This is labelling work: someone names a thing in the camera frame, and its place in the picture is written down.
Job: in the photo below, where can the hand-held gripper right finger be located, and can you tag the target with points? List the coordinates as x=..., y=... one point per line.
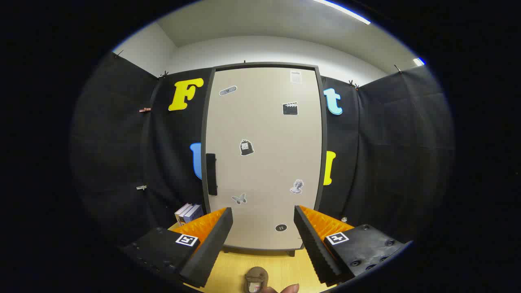
x=315, y=248

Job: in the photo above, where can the small ceiling light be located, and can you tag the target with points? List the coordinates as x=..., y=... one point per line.
x=419, y=62

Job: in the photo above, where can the long ceiling light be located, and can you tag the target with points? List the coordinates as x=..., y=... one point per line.
x=346, y=12

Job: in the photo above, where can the black backdrop cloth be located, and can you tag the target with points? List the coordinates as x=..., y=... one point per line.
x=386, y=142

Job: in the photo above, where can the brown fuzzy shoe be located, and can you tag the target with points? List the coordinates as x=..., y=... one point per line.
x=255, y=278

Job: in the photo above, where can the white book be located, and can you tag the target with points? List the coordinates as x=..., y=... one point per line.
x=181, y=213

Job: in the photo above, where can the grey shoe cabinet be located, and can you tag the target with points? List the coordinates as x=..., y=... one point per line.
x=264, y=65

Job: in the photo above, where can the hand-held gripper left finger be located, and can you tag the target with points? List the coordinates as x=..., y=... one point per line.
x=211, y=248

